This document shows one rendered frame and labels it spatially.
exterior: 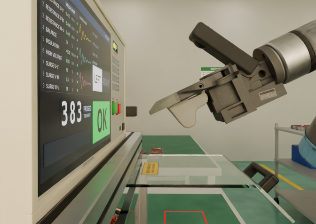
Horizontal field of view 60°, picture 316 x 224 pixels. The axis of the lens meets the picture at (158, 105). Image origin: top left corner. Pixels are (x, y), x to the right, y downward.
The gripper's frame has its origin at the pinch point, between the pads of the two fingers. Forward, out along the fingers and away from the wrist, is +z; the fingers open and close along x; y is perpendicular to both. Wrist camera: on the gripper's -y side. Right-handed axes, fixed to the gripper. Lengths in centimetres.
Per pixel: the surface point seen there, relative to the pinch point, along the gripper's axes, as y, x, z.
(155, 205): 39, 72, 20
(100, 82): -5.7, -9.3, 5.0
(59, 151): 0.0, -23.9, 7.8
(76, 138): -0.4, -19.7, 7.5
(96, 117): -1.7, -11.9, 6.9
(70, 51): -7.4, -21.2, 4.3
